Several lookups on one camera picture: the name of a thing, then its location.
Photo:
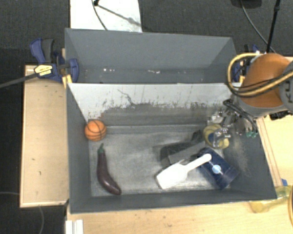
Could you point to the grey metal bin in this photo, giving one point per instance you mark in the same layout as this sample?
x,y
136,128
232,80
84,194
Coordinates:
x,y
141,57

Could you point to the dark flat block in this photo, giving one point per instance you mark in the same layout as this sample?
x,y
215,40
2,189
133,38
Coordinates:
x,y
173,151

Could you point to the purple toy eggplant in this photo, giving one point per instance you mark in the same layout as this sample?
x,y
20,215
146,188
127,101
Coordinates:
x,y
104,172

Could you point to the white plastic scoop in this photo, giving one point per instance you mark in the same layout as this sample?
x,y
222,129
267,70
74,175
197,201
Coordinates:
x,y
173,174

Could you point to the pale wood board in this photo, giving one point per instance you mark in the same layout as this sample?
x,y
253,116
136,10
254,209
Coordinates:
x,y
44,140

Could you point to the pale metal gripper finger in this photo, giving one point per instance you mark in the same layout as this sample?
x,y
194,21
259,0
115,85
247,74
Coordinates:
x,y
222,141
223,131

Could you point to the yellow and blue round toy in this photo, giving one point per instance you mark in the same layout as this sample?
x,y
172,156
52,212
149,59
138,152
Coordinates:
x,y
208,133

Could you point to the clear blue plastic cup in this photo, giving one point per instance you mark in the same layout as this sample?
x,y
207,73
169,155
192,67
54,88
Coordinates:
x,y
222,172

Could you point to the orange toy basketball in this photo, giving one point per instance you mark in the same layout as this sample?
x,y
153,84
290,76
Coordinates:
x,y
95,130

